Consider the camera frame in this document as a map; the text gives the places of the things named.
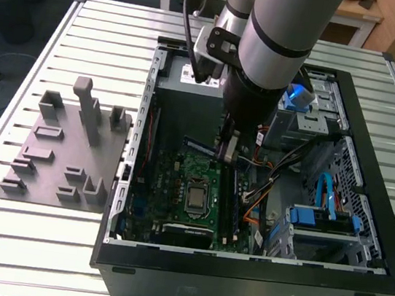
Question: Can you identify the RAM stick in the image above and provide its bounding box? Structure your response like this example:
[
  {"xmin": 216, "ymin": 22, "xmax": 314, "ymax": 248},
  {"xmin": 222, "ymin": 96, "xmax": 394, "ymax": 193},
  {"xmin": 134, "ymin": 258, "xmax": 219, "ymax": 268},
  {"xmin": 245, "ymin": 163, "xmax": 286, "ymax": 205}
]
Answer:
[
  {"xmin": 181, "ymin": 134, "xmax": 227, "ymax": 160},
  {"xmin": 225, "ymin": 170, "xmax": 249, "ymax": 238}
]

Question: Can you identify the blue drive latch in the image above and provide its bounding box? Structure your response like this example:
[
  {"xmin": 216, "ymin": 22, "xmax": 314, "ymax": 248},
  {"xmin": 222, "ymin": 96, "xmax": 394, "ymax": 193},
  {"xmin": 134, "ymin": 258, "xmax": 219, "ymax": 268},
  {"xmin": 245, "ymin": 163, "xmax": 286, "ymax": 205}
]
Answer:
[{"xmin": 279, "ymin": 79, "xmax": 318, "ymax": 114}]

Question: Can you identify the grey power supply unit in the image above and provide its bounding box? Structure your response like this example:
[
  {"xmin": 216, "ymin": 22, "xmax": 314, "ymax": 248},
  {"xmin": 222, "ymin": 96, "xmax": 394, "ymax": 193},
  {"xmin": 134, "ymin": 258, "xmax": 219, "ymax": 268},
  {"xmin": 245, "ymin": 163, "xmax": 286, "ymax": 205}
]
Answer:
[{"xmin": 145, "ymin": 52, "xmax": 232, "ymax": 159}]

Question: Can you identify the metal drive cage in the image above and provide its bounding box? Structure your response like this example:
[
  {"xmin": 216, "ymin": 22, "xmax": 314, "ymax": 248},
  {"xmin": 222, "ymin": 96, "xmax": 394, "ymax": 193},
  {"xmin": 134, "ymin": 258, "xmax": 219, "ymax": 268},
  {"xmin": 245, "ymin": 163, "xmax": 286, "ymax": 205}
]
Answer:
[{"xmin": 267, "ymin": 69, "xmax": 353, "ymax": 160}]

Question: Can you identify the green motherboard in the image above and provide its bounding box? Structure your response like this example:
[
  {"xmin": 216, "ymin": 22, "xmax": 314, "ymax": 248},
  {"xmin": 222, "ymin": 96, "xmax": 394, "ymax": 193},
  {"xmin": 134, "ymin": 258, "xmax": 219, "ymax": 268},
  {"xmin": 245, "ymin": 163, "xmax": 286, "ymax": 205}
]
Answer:
[{"xmin": 122, "ymin": 142, "xmax": 266, "ymax": 258}]

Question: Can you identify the CPU socket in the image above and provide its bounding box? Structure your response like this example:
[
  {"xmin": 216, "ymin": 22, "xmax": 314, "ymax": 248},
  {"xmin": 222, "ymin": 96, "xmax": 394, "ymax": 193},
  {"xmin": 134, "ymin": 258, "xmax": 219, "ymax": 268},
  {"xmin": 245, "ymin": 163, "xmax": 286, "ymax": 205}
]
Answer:
[{"xmin": 181, "ymin": 176, "xmax": 215, "ymax": 221}]

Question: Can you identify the silver CPU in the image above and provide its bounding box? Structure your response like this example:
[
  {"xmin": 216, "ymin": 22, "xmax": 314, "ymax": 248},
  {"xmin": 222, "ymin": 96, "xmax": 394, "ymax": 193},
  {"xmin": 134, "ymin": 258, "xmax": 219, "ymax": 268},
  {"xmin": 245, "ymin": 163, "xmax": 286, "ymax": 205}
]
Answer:
[{"xmin": 186, "ymin": 185, "xmax": 209, "ymax": 209}]

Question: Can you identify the blue disk carrier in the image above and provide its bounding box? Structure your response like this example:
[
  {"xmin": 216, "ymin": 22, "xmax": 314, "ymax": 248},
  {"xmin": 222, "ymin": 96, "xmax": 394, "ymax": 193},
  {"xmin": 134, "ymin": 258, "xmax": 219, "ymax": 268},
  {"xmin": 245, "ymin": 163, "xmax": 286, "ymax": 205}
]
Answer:
[{"xmin": 287, "ymin": 204, "xmax": 364, "ymax": 238}]

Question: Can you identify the blue bay clip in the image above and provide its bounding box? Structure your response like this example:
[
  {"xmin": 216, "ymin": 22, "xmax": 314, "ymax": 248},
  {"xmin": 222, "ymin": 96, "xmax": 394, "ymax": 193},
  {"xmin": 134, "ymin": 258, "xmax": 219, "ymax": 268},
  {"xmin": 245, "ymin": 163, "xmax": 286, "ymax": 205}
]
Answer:
[{"xmin": 265, "ymin": 220, "xmax": 297, "ymax": 260}]

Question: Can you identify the black graphics card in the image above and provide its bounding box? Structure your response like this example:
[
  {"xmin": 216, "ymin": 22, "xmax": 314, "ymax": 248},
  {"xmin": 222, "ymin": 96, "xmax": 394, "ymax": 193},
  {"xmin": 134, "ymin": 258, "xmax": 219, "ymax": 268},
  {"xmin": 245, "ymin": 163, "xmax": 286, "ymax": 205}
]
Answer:
[{"xmin": 157, "ymin": 220, "xmax": 216, "ymax": 252}]

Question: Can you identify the metal disk bay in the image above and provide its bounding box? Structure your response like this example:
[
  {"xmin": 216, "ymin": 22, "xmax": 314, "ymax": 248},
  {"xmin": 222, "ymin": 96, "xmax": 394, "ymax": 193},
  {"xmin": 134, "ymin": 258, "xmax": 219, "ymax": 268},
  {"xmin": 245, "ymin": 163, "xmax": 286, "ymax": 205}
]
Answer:
[{"xmin": 265, "ymin": 198, "xmax": 395, "ymax": 273}]

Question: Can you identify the black PC case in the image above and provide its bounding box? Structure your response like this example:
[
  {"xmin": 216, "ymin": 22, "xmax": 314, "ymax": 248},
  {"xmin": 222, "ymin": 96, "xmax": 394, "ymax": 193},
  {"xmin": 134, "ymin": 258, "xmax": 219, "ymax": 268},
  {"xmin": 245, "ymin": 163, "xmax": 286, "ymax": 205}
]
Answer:
[{"xmin": 83, "ymin": 28, "xmax": 395, "ymax": 296}]

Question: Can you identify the grey parts rack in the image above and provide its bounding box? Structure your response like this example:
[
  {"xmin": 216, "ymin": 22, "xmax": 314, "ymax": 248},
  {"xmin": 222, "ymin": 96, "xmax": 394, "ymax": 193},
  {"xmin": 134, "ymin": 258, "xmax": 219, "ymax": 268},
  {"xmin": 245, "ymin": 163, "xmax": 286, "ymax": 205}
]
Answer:
[{"xmin": 0, "ymin": 66, "xmax": 141, "ymax": 217}]

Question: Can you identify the black cable bundle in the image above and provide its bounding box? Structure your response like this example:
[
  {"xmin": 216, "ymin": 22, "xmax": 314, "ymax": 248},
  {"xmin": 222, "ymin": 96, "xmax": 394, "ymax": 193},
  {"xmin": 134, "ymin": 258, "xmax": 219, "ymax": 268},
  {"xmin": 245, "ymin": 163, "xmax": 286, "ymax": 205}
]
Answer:
[{"xmin": 243, "ymin": 121, "xmax": 344, "ymax": 215}]

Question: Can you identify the black camera bracket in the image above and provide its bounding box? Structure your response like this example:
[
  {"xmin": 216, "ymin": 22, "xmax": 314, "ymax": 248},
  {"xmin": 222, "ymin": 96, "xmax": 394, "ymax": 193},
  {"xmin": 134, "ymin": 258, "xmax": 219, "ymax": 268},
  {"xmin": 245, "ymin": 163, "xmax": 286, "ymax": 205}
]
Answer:
[{"xmin": 201, "ymin": 26, "xmax": 246, "ymax": 69}]

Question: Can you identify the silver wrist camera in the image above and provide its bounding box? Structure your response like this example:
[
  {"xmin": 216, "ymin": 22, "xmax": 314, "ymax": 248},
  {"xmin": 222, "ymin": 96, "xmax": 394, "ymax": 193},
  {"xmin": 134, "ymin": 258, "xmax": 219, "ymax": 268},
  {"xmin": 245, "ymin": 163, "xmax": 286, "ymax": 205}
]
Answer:
[{"xmin": 188, "ymin": 26, "xmax": 237, "ymax": 87}]

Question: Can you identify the thin red wire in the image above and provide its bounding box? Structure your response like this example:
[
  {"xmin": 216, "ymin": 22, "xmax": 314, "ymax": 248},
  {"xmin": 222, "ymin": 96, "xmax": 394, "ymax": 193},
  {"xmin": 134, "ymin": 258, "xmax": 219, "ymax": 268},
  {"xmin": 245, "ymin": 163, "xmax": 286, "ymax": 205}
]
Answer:
[{"xmin": 136, "ymin": 106, "xmax": 163, "ymax": 187}]

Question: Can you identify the orange wire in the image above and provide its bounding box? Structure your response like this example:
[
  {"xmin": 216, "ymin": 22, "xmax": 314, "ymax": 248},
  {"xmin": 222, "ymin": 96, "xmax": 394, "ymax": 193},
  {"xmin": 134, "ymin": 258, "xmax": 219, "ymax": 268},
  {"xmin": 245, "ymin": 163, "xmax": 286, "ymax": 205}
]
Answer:
[{"xmin": 241, "ymin": 193, "xmax": 269, "ymax": 227}]

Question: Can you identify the black camera cable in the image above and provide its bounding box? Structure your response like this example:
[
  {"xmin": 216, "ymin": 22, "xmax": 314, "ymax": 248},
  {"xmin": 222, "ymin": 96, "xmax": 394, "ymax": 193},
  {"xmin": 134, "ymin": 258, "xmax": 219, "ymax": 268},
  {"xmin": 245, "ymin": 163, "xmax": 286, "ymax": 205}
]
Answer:
[{"xmin": 172, "ymin": 0, "xmax": 217, "ymax": 83}]

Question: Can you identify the blue SATA wire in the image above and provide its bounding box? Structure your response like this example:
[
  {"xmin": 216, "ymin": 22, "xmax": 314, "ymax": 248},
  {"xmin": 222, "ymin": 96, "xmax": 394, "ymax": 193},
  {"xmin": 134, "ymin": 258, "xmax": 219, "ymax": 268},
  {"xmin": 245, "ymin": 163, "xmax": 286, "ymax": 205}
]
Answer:
[{"xmin": 311, "ymin": 171, "xmax": 344, "ymax": 222}]

